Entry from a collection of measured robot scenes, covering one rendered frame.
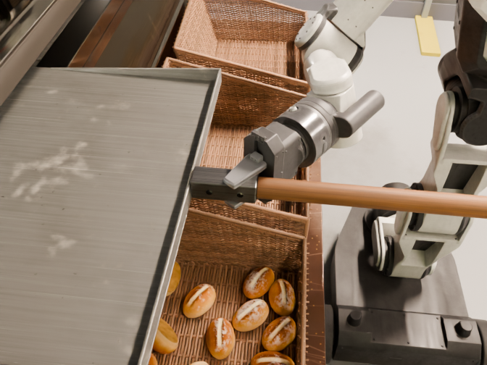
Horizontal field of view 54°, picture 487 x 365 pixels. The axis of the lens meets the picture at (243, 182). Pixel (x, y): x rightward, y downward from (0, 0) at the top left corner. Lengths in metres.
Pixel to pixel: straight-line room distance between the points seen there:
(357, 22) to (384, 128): 1.77
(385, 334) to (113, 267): 1.24
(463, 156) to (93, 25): 0.91
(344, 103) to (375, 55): 2.64
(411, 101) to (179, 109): 2.31
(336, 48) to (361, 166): 1.53
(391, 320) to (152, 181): 1.22
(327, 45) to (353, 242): 1.09
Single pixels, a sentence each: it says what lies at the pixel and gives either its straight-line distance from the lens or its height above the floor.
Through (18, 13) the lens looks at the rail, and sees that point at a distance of 0.55.
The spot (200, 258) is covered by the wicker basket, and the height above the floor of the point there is 0.61.
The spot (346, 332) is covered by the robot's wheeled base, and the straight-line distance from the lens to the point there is 1.67.
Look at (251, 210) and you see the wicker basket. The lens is 1.21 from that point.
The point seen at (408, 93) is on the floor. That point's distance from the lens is 3.08.
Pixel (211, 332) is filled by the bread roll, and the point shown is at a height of 0.64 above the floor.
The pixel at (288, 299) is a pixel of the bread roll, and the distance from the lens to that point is 1.19.
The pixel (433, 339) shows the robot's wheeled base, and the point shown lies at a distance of 1.76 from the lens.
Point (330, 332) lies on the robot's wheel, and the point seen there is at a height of 0.19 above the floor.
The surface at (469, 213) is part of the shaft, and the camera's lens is 0.68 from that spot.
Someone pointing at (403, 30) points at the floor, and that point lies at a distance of 3.76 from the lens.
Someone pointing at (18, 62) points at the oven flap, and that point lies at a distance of 0.53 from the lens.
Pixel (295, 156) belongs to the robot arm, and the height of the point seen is 1.20.
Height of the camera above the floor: 1.66
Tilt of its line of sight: 45 degrees down
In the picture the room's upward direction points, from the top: straight up
